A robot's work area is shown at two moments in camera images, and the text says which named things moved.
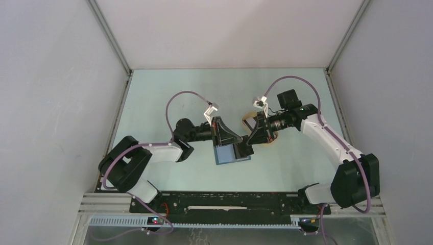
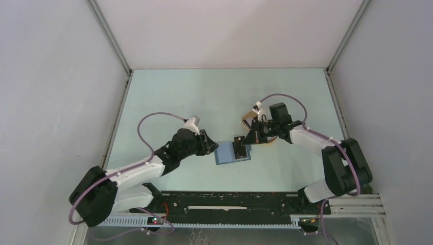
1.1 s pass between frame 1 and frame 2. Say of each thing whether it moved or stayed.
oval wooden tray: stayed
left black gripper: moved
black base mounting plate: stayed
